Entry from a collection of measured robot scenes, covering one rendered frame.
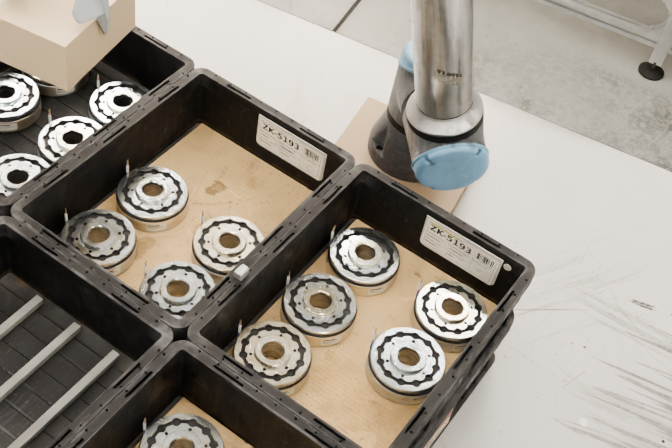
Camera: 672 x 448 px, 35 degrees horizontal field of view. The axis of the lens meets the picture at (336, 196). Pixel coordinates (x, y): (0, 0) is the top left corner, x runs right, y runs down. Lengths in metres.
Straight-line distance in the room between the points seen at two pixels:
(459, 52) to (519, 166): 0.50
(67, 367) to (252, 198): 0.39
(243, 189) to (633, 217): 0.71
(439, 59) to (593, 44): 2.01
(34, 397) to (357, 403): 0.41
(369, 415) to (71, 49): 0.60
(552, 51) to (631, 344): 1.76
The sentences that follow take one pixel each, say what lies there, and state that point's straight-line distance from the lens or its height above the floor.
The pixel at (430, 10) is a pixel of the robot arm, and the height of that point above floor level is 1.17.
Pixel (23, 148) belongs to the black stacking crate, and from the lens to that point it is 1.68.
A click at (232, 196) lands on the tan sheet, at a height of 0.83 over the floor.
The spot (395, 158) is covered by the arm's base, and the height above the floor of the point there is 0.77.
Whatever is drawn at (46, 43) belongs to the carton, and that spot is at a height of 1.12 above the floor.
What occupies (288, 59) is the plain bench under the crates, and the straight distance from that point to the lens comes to 2.05.
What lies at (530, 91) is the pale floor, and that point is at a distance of 3.22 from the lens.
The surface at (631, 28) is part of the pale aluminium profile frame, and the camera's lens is 3.36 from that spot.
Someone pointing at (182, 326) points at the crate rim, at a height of 0.93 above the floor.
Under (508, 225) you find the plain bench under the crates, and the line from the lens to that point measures 1.85.
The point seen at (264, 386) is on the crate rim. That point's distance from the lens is 1.30.
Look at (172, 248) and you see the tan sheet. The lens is 1.54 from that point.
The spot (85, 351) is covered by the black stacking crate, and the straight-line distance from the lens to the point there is 1.45.
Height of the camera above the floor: 2.03
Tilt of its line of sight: 47 degrees down
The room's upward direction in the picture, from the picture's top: 12 degrees clockwise
